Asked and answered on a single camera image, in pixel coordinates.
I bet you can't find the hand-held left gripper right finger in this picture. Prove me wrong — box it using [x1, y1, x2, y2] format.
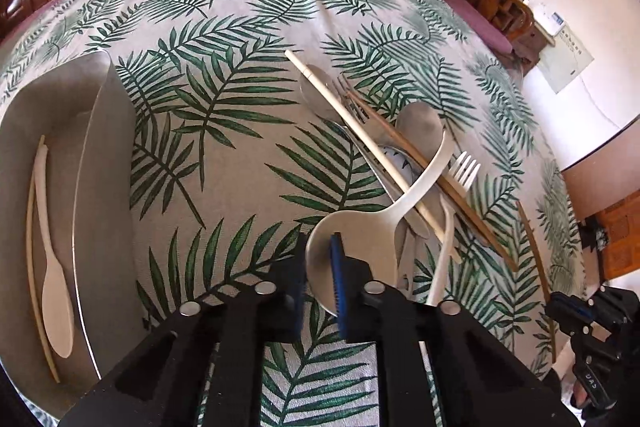
[330, 232, 581, 427]

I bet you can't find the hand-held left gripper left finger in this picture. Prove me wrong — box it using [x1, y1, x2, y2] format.
[60, 232, 308, 427]

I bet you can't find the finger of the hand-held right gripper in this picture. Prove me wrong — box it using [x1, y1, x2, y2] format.
[571, 331, 619, 409]
[544, 291, 599, 334]

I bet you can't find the large white plastic spoon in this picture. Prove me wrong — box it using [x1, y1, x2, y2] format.
[306, 129, 447, 315]

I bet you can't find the brown wooden chopstick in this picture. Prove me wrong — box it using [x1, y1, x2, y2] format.
[516, 201, 557, 360]
[346, 88, 519, 272]

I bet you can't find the white plastic fork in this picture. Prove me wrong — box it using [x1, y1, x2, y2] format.
[425, 151, 482, 308]

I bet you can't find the white chopstick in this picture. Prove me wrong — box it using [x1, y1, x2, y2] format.
[284, 50, 464, 264]

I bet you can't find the metal spoon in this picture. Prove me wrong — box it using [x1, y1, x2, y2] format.
[372, 101, 447, 160]
[299, 64, 437, 239]

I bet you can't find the grey utensil organizer tray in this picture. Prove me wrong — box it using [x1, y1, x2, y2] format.
[0, 49, 151, 403]

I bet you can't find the wooden cabinet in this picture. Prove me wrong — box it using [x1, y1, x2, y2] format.
[560, 151, 640, 280]

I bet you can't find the leaf print blanket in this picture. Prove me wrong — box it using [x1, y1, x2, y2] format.
[0, 0, 583, 427]

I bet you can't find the small white plastic spoon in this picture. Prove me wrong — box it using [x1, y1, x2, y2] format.
[32, 142, 76, 359]

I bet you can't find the light wooden chopstick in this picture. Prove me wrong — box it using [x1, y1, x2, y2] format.
[25, 134, 62, 384]

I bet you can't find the white box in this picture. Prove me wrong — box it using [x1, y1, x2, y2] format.
[531, 3, 569, 36]

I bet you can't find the wooden bench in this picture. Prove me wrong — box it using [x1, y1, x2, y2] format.
[462, 0, 553, 58]

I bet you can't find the wall cable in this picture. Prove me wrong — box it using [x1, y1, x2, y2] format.
[575, 74, 640, 134]

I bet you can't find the white wall chart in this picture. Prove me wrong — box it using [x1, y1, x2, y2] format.
[536, 23, 596, 94]

